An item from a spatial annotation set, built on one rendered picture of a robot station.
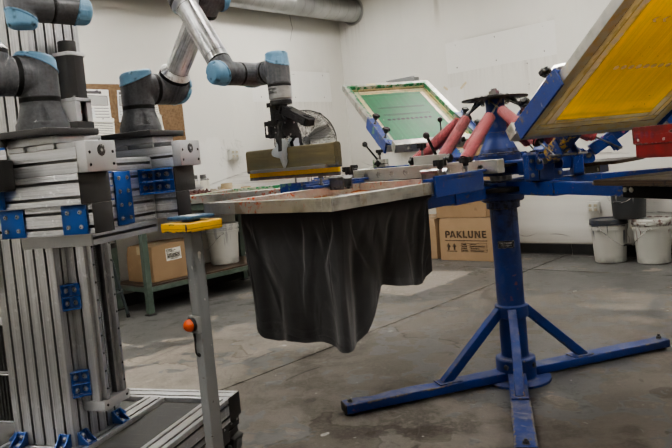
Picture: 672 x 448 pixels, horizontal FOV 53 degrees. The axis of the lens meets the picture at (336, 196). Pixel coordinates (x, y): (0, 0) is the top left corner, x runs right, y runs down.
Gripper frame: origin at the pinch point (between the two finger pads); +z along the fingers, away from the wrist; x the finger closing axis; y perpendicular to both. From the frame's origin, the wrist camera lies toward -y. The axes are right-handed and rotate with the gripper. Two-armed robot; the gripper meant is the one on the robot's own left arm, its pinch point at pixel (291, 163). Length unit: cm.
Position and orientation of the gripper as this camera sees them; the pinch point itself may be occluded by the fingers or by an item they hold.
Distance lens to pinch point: 212.4
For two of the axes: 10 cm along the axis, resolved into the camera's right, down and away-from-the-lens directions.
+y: -7.3, 0.3, 6.8
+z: 0.9, 9.9, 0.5
